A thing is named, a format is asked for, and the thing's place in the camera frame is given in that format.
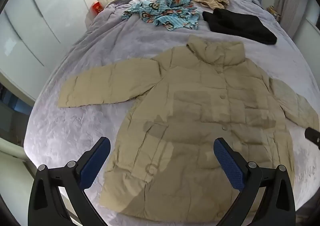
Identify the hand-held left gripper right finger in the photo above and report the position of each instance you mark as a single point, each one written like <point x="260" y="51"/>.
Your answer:
<point x="230" y="163"/>

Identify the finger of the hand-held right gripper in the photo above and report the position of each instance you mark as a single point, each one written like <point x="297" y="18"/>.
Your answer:
<point x="313" y="135"/>

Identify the blue monkey print cloth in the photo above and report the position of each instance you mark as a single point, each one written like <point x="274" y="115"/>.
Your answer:
<point x="165" y="10"/>

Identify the red box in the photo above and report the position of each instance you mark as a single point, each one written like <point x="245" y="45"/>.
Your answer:
<point x="97" y="8"/>

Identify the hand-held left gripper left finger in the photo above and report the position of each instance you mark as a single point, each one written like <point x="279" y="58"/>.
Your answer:
<point x="96" y="163"/>

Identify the lavender bed blanket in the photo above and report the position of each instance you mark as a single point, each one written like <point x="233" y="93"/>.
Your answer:
<point x="87" y="128"/>

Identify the white wardrobe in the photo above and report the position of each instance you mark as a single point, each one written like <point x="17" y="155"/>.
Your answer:
<point x="37" y="20"/>

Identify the black garment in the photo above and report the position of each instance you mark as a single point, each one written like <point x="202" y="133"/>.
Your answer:
<point x="240" y="25"/>

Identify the beige puffer jacket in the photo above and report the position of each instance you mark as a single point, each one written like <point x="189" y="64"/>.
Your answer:
<point x="195" y="105"/>

